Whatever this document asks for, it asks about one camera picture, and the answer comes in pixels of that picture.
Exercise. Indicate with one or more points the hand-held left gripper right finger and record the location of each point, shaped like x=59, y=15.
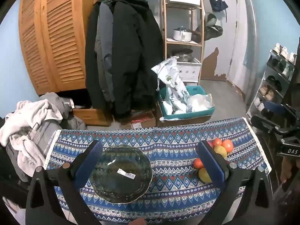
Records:
x=211, y=164

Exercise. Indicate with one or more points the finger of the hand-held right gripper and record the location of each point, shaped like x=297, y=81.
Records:
x=262, y=121
x=274, y=105

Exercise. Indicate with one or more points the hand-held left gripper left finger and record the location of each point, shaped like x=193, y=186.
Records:
x=90, y=161

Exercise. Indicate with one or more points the small red-orange tangerine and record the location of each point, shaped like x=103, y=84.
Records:
x=198, y=163
x=217, y=141

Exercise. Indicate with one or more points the yellow apple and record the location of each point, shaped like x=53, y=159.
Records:
x=204, y=175

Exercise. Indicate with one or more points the yellow-green pear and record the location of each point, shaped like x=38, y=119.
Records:
x=220, y=151

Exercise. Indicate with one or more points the large orange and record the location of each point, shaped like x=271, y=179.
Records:
x=227, y=145

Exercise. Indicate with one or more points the dark glass scalloped bowl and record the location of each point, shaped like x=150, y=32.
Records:
x=121, y=175

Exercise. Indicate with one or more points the person's right hand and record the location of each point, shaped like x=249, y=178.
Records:
x=287, y=168

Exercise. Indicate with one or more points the blue patterned tablecloth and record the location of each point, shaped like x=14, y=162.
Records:
x=173, y=140

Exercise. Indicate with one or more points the wooden drawer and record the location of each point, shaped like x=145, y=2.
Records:
x=91, y=117

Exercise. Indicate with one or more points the pile of white grey laundry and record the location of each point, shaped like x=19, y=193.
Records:
x=46, y=131

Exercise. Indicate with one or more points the teal plastic basket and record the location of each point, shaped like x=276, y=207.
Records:
x=187, y=116

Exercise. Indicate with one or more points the shoe rack with shoes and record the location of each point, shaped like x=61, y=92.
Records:
x=284, y=52

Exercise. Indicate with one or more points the grey vertical panel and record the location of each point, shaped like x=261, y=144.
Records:
x=252, y=51

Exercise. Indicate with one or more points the clear plastic bag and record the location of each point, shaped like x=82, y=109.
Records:
x=199, y=103

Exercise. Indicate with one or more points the cardboard box with red label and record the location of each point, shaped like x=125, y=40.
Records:
x=140, y=120

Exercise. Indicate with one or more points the white door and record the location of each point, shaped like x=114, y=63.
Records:
x=234, y=39

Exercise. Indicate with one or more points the white fleece blanket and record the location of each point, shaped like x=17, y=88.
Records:
x=23, y=121

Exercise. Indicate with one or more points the pink cloth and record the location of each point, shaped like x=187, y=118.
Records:
x=11, y=206

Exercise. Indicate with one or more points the white printed plastic bag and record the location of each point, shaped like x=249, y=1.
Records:
x=173, y=79

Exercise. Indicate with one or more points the dark hanging bags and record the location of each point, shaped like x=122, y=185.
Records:
x=209, y=31

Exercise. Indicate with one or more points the black jacket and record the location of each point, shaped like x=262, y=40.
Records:
x=91, y=63

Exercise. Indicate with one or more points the steel pot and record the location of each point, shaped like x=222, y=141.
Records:
x=184, y=56

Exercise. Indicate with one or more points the white cooking pot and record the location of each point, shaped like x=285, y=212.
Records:
x=181, y=36

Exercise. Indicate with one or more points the grey jacket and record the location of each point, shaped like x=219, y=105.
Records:
x=104, y=39

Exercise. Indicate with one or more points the wooden louvered wardrobe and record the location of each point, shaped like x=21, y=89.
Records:
x=58, y=39

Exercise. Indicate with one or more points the wooden shelf rack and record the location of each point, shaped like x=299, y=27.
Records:
x=165, y=28

